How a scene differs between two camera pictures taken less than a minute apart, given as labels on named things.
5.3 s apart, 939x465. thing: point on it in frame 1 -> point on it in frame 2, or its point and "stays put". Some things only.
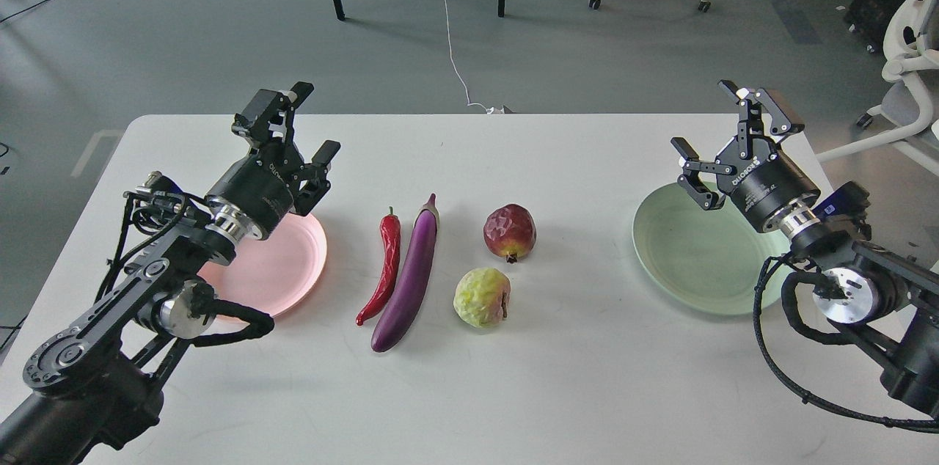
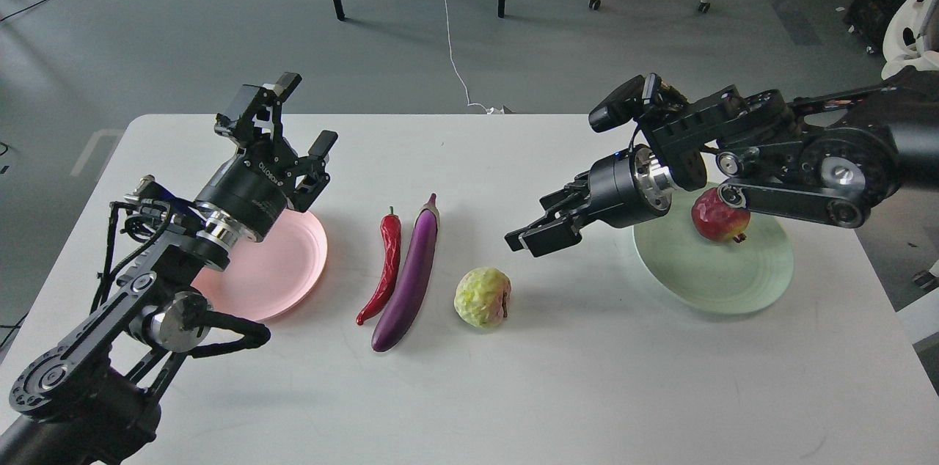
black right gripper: [761, 186] -> [623, 188]
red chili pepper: [390, 225] stays put
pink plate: [273, 275] stays put
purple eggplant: [414, 283] stays put
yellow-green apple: [482, 298] stays put
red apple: [510, 231] -> [718, 221]
